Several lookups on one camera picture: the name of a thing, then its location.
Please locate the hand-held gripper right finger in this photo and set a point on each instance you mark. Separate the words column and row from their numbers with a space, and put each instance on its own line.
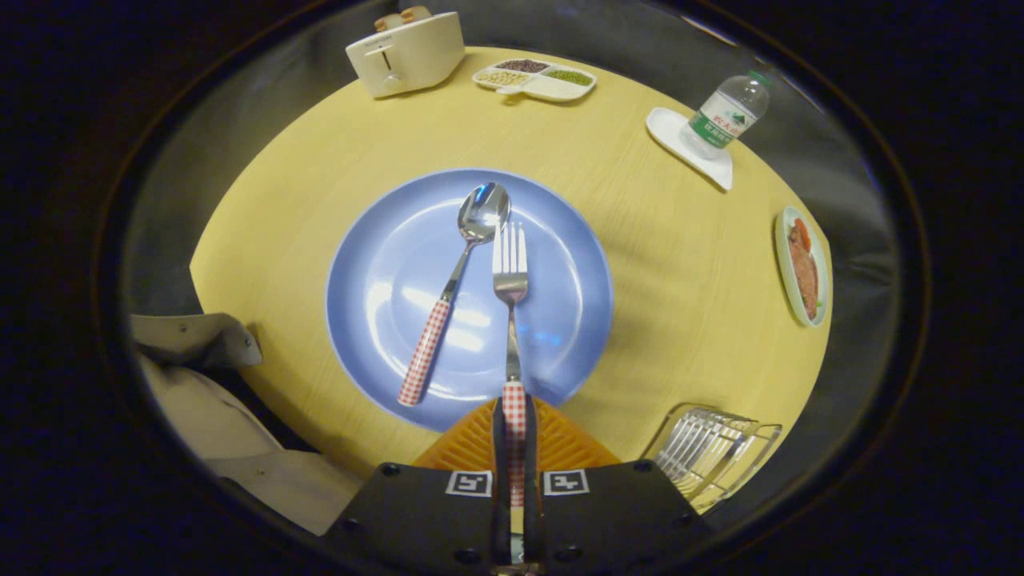
column 530, row 448

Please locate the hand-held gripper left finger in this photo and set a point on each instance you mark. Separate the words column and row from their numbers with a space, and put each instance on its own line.
column 500, row 448

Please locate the blue round plate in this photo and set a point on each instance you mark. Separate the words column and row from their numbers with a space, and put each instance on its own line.
column 400, row 320

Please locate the clear acrylic rack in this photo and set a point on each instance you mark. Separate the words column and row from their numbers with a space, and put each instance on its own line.
column 712, row 456

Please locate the green plate with food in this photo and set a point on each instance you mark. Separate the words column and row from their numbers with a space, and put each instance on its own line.
column 802, row 268

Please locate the white coaster tray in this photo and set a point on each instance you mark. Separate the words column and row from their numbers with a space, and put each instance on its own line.
column 704, row 156

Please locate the white divided tray with beans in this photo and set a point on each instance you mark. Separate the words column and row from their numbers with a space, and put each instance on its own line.
column 534, row 80

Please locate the clear plastic water bottle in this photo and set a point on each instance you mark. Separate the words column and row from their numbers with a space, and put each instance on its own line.
column 730, row 112

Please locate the cream toaster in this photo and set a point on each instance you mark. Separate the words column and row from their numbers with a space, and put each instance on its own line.
column 416, row 52

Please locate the toast slices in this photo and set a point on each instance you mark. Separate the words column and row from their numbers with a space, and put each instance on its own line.
column 402, row 16

